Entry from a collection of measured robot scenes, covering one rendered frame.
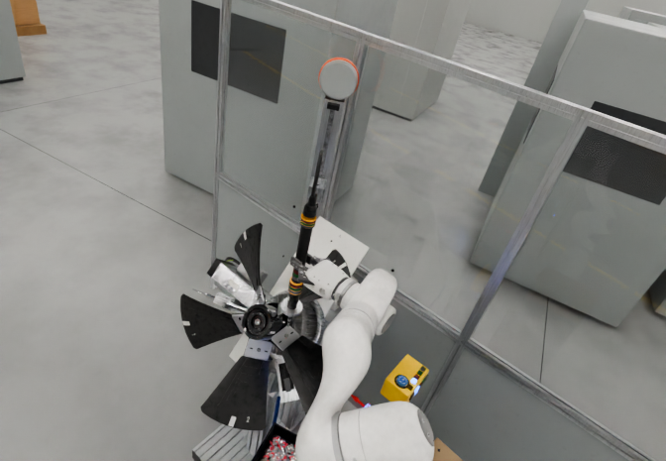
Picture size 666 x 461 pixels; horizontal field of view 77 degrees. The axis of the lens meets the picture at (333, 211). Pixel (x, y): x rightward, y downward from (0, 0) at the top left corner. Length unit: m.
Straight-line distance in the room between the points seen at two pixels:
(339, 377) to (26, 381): 2.45
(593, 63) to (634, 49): 0.24
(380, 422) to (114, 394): 2.24
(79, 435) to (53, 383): 0.38
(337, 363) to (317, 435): 0.12
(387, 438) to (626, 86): 3.13
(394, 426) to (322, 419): 0.12
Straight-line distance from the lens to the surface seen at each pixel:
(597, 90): 3.55
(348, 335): 0.77
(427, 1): 7.00
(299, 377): 1.44
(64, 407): 2.87
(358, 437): 0.75
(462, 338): 2.00
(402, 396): 1.63
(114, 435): 2.72
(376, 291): 1.03
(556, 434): 2.13
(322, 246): 1.73
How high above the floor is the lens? 2.35
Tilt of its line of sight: 33 degrees down
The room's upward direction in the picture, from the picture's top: 13 degrees clockwise
